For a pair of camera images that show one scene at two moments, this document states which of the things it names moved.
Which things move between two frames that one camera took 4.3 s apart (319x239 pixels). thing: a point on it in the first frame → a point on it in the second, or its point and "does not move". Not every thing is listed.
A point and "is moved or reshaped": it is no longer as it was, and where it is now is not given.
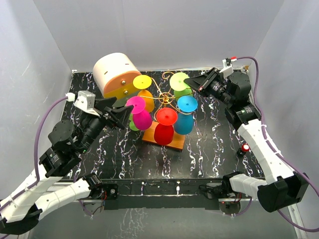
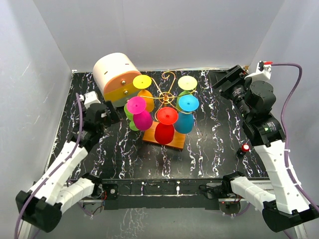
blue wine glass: x=184 y=121 does not move
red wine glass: x=164 y=132 does not move
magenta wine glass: x=142 y=119 does not move
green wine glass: x=180 y=87 is moved or reshaped
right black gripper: x=202 y=83 → x=235 y=77
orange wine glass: x=142 y=82 does not move
